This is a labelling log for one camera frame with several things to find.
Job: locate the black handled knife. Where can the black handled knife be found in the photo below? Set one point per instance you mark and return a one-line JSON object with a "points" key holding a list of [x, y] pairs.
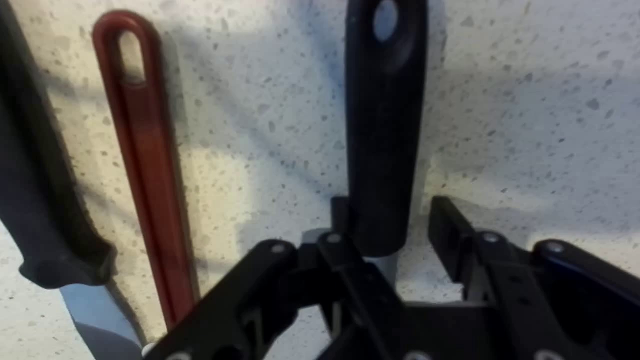
{"points": [[43, 211]]}

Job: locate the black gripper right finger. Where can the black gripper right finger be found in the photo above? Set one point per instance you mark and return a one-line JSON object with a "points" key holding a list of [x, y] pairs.
{"points": [[553, 303]]}

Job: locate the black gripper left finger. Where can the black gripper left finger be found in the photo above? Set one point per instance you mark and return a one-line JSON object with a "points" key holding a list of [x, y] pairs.
{"points": [[246, 312]]}

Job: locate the black spatula turner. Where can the black spatula turner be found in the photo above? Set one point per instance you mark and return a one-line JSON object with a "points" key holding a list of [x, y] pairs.
{"points": [[384, 92]]}

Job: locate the red handled utensil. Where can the red handled utensil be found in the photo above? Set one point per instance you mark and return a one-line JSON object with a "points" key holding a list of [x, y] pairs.
{"points": [[130, 63]]}

